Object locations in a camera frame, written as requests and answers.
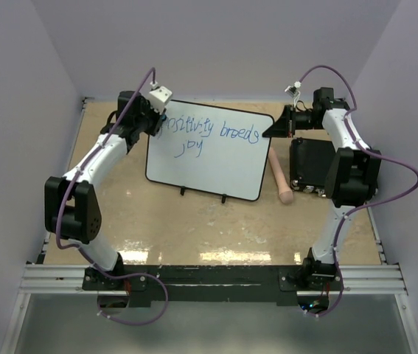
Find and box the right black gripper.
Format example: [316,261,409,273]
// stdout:
[263,105,324,138]

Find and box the white whiteboard black frame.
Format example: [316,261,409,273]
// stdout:
[145,100,274,201]

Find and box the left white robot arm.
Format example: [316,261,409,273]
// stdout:
[44,85,173,289]

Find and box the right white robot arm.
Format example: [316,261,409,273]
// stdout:
[262,87,382,290]

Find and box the black box device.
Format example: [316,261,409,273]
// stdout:
[289,138,335,198]

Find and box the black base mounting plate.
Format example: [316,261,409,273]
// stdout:
[82,265,341,308]

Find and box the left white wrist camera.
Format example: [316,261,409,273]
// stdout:
[147,83,173,113]

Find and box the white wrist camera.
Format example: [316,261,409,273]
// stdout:
[285,81,302,98]
[147,83,173,113]

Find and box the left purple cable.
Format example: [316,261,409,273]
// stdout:
[54,66,171,325]

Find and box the purple cable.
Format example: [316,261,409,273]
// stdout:
[54,66,171,325]
[299,65,418,319]

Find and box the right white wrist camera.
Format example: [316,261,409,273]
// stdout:
[285,81,302,98]

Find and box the beige cylindrical handle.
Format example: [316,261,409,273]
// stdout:
[268,147,294,204]

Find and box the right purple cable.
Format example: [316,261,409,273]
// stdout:
[299,65,418,319]

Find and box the metal wire whiteboard stand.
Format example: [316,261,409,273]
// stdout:
[179,186,228,204]

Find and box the aluminium rail frame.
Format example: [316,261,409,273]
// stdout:
[0,96,418,354]

